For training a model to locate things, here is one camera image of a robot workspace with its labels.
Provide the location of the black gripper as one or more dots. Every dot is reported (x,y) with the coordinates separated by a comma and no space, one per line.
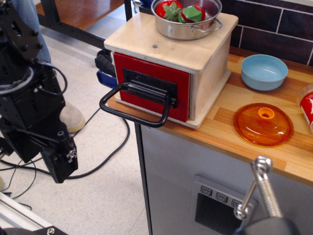
(56,146)

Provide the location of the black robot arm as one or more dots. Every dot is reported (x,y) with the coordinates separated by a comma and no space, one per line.
(31,100)

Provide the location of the red drawer front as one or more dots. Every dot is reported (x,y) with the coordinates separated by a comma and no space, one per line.
(179,77)

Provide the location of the light wooden box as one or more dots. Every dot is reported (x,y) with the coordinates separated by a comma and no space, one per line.
(198,67)

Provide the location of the beige shoe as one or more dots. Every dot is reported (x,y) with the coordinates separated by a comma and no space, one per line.
(72,118)

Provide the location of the black and blue clamp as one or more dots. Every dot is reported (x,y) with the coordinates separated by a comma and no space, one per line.
(106,71)

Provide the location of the dark framed wooden table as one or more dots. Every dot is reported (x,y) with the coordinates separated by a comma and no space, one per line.
(73,17)

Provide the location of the blue jeans leg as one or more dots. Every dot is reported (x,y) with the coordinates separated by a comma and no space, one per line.
(28,13)

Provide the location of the grey cabinet control panel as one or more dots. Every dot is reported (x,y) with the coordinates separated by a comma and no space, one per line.
(213,207)

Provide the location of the stainless steel pot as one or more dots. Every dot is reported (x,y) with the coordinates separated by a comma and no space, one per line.
(190,31)

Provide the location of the red toy strawberry left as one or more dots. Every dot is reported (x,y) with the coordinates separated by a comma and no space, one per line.
(169,10)

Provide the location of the red toy strawberry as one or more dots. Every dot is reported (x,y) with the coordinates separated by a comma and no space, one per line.
(192,14)
(169,10)

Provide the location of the red toy strawberry right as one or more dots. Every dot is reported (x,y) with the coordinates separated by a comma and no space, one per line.
(192,14)

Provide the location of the metal clamp screw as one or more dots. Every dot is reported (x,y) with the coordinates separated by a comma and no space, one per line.
(274,223)

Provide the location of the orange transparent lid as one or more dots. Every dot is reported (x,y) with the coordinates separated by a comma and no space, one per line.
(263,125)

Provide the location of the light blue bowl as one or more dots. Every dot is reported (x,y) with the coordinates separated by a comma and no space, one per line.
(263,72)

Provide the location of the red and white cup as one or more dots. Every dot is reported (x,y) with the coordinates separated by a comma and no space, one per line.
(304,99)

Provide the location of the aluminium frame rail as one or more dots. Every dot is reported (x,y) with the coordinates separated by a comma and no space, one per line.
(16,219)

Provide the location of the black metal drawer handle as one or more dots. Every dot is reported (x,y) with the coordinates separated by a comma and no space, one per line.
(148,93)

